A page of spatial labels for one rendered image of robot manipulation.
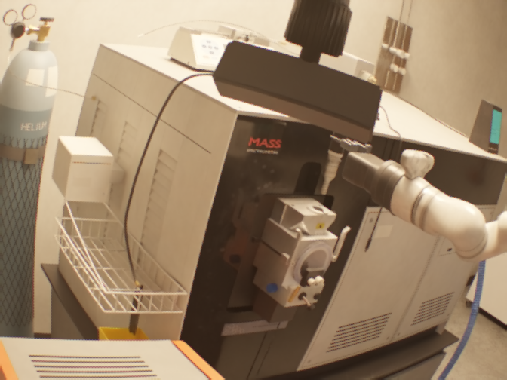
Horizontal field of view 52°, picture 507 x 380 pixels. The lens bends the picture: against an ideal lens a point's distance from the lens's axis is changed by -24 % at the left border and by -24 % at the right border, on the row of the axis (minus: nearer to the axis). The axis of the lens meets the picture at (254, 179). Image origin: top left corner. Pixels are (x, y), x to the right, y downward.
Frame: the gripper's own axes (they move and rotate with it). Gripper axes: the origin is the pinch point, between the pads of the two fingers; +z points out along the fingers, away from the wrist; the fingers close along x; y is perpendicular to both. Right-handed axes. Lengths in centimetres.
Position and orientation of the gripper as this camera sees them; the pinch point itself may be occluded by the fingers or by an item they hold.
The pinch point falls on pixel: (336, 136)
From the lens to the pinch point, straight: 111.9
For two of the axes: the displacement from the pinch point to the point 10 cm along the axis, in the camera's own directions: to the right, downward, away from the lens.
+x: 7.4, 0.1, 6.7
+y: -2.7, 9.2, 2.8
